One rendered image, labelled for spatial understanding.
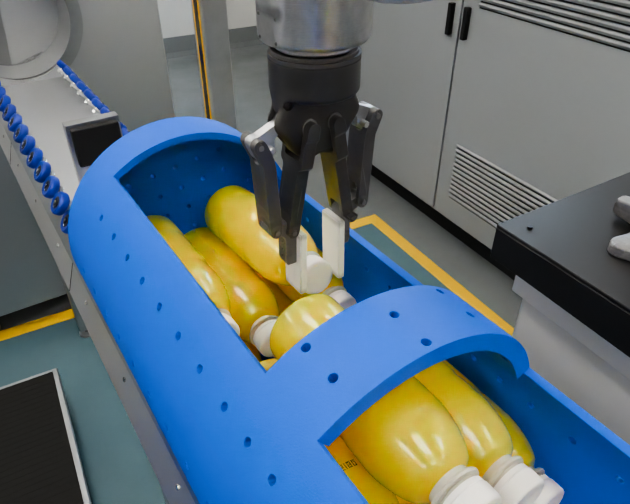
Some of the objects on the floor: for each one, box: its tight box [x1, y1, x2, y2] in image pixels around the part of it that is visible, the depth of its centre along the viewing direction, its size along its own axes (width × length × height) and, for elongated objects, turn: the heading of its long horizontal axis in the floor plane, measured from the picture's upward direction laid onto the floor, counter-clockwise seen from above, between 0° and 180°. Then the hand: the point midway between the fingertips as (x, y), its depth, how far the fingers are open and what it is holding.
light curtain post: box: [191, 0, 237, 130], centre depth 145 cm, size 6×6×170 cm
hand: (314, 251), depth 56 cm, fingers closed on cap, 4 cm apart
